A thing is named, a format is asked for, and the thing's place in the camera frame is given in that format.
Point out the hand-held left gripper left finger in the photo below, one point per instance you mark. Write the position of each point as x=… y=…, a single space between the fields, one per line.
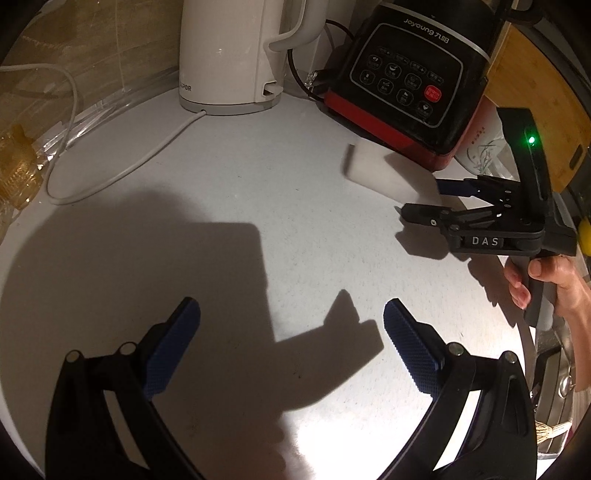
x=168 y=350

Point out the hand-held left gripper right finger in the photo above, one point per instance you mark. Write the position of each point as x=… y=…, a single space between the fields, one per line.
x=411 y=346

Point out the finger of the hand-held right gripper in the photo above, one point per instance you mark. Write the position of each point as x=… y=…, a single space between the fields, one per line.
x=455 y=187
x=422 y=214

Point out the white foam block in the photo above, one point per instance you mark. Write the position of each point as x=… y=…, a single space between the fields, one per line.
x=374 y=166

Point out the person's right hand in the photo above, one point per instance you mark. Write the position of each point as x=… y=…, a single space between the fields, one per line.
x=549 y=267

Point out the white ceramic cup floral print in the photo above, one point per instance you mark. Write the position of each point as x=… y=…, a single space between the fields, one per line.
x=480 y=143

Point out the yellow round object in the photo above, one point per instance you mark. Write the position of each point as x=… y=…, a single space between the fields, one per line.
x=585 y=237

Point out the wooden cutting board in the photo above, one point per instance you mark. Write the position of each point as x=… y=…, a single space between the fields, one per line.
x=535 y=78

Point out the black red blender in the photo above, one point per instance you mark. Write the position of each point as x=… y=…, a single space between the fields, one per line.
x=406 y=69

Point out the straw scrubbing brush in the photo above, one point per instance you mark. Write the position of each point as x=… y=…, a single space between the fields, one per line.
x=547 y=434

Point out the amber glass jar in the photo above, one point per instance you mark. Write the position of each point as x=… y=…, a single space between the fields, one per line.
x=18 y=161

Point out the clear plastic edge strip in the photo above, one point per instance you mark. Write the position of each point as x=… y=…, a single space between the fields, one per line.
x=115 y=99

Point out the white electric kettle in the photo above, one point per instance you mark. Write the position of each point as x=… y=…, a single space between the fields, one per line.
x=221 y=50

